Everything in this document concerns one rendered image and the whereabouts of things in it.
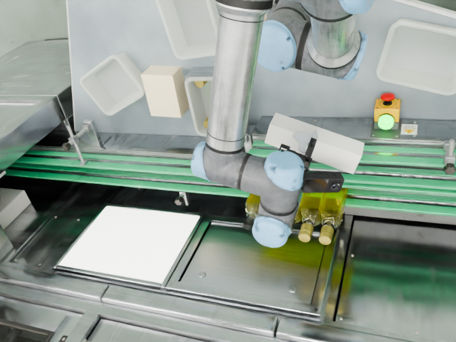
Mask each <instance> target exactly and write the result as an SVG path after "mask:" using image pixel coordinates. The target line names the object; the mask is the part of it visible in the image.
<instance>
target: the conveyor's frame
mask: <svg viewBox="0 0 456 342"><path fill-rule="evenodd" d="M287 117H289V116H287ZM291 118H293V119H297V120H299V121H302V122H305V123H307V124H311V125H313V126H317V127H319V128H322V129H325V130H328V131H331V132H334V133H337V134H340V135H342V136H346V137H348V138H352V139H354V140H358V141H360V142H363V143H364V144H370V145H388V146H389V145H402V146H416V148H417V146H418V147H443V146H444V145H442V144H441V141H442V142H444V140H450V139H453V140H455V142H456V120H437V119H402V125H401V133H400V139H395V138H370V135H371V128H372V124H373V118H348V117H291ZM272 119H273V116H261V118H260V120H259V122H258V124H257V125H256V128H255V129H254V131H253V133H252V140H253V139H258V140H265V139H266V135H267V131H268V129H269V125H270V123H271V120H272ZM99 135H107V136H111V137H110V138H109V139H108V140H107V141H106V142H105V143H104V144H102V145H101V146H100V147H99V146H92V144H91V142H90V139H89V137H88V134H87V132H85V133H84V134H83V135H82V136H81V137H80V138H79V142H78V143H77V144H78V147H79V150H80V151H81V152H85V153H106V154H118V155H139V156H150V157H171V158H183V159H192V158H193V152H194V150H195V148H196V146H197V145H198V144H199V143H200V142H202V141H206V137H205V136H175V135H159V134H127V133H110V132H99ZM69 137H71V136H70V134H69V131H62V130H52V131H51V132H50V133H49V134H47V135H46V136H45V137H44V138H42V139H41V140H40V141H39V142H38V143H37V144H36V145H35V146H33V147H32V148H31V149H41V150H53V151H65V150H64V149H63V148H62V145H63V144H64V143H67V142H69Z"/></svg>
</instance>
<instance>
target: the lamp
mask: <svg viewBox="0 0 456 342"><path fill-rule="evenodd" d="M378 124H379V127H380V128H382V129H384V130H388V129H390V128H391V127H392V126H393V124H394V117H393V115H391V114H389V113H384V114H382V115H380V116H379V119H378Z"/></svg>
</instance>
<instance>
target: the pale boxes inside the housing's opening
mask: <svg viewBox="0 0 456 342"><path fill-rule="evenodd" d="M5 173H6V172H5V171H4V172H2V173H1V174H0V178H1V177H2V176H3V175H4V174H5ZM30 203H31V202H30V200H29V198H28V196H27V194H26V192H25V190H19V189H6V188H0V225H1V227H2V228H3V230H4V229H5V228H6V227H7V226H8V225H9V224H10V223H11V222H12V221H13V220H14V219H15V218H16V217H17V216H18V215H19V214H20V213H21V212H22V211H23V210H24V209H25V208H26V207H27V206H28V205H29V204H30Z"/></svg>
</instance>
